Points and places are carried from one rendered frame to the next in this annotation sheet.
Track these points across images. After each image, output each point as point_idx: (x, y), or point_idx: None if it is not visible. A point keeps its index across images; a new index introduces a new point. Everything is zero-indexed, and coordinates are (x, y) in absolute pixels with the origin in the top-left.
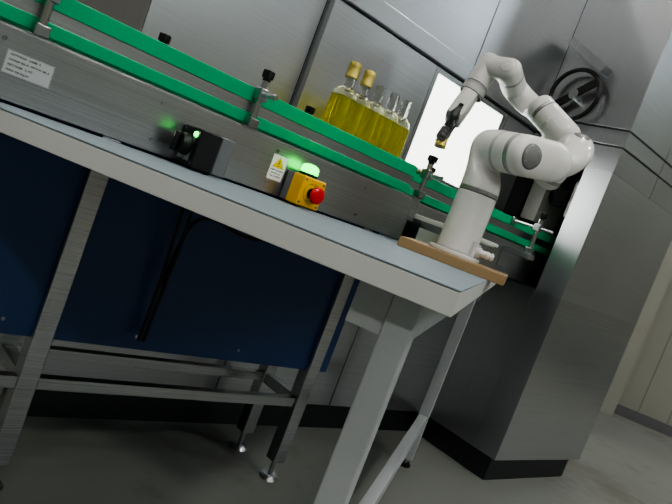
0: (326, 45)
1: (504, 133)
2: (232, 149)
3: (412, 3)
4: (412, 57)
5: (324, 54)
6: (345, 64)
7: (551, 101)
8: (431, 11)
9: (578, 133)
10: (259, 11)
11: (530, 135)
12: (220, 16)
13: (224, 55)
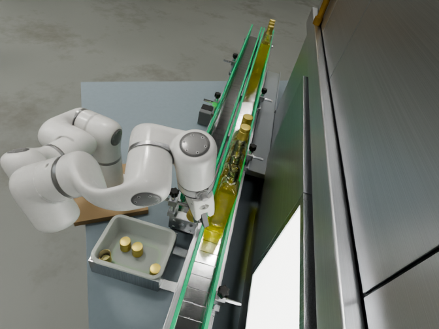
0: (287, 114)
1: (97, 113)
2: (198, 113)
3: (345, 87)
4: (298, 156)
5: (284, 121)
6: (283, 134)
7: (65, 154)
8: (357, 103)
9: (23, 149)
10: (296, 87)
11: (78, 108)
12: (291, 89)
13: (283, 110)
